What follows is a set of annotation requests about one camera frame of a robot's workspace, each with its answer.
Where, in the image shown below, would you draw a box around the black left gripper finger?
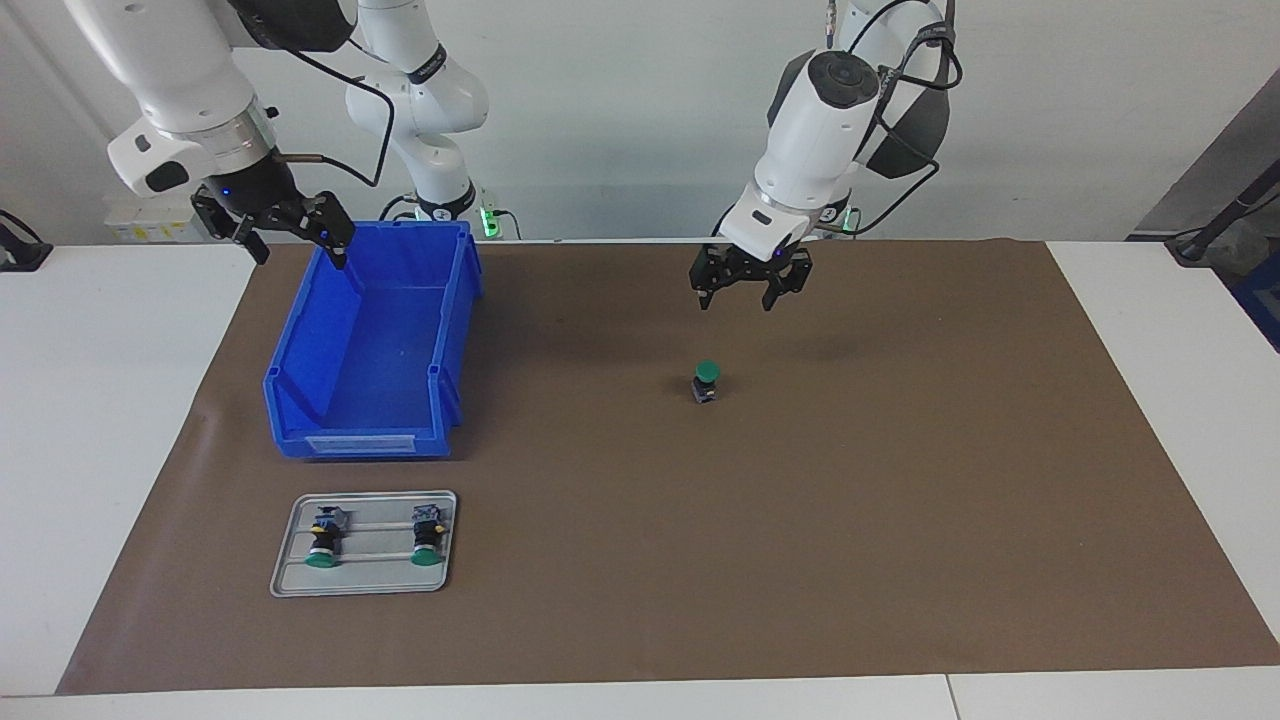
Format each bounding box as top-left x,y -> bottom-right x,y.
688,248 -> 739,311
758,252 -> 813,313

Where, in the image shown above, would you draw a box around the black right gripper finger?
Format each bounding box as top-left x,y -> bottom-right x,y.
285,190 -> 356,271
190,190 -> 271,266

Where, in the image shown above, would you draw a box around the green push button yellow block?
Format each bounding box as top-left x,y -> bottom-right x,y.
304,506 -> 346,570

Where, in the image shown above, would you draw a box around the green push button white block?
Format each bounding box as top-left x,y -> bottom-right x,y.
408,503 -> 448,568

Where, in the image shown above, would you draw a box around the white box yellow labels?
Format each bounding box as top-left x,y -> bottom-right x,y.
103,193 -> 216,244

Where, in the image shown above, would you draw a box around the blue plastic storage bin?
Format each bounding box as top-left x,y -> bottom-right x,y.
262,220 -> 485,461

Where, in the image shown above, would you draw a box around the black clamp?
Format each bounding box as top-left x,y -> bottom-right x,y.
0,210 -> 53,273

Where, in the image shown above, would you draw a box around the brown table mat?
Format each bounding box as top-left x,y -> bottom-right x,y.
55,238 -> 1280,696

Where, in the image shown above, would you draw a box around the grey metal tray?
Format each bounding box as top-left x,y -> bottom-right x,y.
269,490 -> 459,599

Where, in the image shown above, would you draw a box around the black stand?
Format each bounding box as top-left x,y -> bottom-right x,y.
1165,160 -> 1280,266

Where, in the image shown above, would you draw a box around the blue crate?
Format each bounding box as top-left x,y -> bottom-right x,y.
1232,255 -> 1280,353

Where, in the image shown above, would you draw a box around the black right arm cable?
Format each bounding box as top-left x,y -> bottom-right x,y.
270,40 -> 396,191

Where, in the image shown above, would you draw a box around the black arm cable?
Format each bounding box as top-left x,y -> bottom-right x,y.
270,40 -> 396,191
825,0 -> 964,236

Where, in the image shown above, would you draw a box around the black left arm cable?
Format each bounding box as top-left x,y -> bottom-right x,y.
825,0 -> 964,236

